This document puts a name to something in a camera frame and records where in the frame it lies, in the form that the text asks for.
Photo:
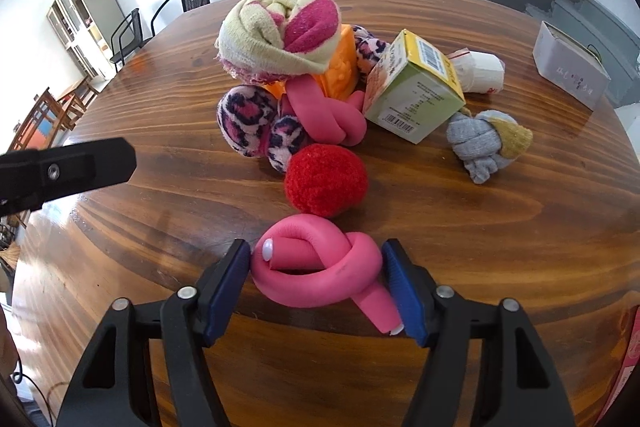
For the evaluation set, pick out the pink cookie box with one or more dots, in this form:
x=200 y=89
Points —
x=625 y=372

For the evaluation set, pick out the yellow green carton box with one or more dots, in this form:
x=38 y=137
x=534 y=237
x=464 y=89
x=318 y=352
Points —
x=415 y=97

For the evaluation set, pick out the grey yellow sock ball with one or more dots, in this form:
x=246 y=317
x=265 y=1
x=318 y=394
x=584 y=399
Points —
x=485 y=142

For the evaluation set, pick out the leopard print sock ball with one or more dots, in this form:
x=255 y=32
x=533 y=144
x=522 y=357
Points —
x=245 y=122
x=367 y=49

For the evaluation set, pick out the grey staircase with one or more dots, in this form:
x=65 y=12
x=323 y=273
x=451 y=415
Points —
x=600 y=22

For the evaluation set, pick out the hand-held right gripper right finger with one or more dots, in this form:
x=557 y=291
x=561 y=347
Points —
x=402 y=287

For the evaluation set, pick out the wooden chair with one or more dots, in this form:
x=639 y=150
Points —
x=45 y=117

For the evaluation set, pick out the red pompom ball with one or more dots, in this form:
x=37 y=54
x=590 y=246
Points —
x=325 y=179

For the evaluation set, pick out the white roll in plastic bag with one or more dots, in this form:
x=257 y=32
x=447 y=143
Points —
x=480 y=72

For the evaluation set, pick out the grey cabinet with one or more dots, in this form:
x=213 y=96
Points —
x=87 y=12

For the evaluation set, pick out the cream pink rolled sock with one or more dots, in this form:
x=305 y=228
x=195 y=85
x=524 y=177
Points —
x=270 y=37

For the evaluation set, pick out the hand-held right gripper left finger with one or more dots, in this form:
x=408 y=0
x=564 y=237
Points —
x=227 y=292

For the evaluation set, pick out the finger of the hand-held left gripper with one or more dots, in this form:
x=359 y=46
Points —
x=75 y=167

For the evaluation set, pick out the pink foam twist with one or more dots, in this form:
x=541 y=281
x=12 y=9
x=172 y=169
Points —
x=320 y=287
x=325 y=117

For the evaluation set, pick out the white storage box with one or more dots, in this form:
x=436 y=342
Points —
x=570 y=67

